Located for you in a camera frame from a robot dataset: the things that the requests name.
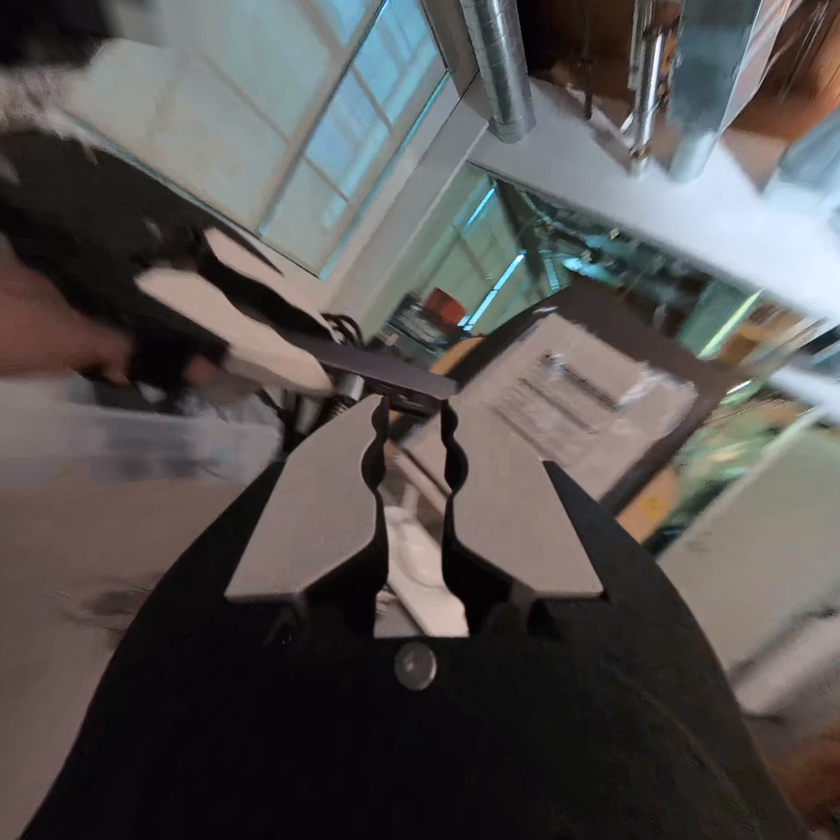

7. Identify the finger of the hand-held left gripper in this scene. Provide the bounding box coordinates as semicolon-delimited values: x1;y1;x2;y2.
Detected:
134;266;337;399
197;227;337;341

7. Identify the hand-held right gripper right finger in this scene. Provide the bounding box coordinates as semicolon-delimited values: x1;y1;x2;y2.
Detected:
441;400;605;618

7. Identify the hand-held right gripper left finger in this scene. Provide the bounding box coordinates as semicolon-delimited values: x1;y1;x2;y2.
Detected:
224;394;389;606

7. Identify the grey usb hub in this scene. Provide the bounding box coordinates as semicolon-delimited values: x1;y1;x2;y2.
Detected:
289;331;460;417

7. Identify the person's left hand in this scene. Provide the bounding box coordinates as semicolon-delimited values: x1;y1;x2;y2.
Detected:
0;262;135;388

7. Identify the instruction sheet in sleeve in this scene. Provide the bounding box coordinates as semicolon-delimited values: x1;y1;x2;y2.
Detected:
489;315;700;500

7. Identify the frosted glass window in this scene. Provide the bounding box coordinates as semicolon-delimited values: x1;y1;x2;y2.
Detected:
259;0;454;280

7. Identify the wood-backed screen white stand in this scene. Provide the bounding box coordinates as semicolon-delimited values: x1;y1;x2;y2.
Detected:
384;298;752;639

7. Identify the spiral ventilation duct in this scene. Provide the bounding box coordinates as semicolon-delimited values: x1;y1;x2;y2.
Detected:
459;0;536;144

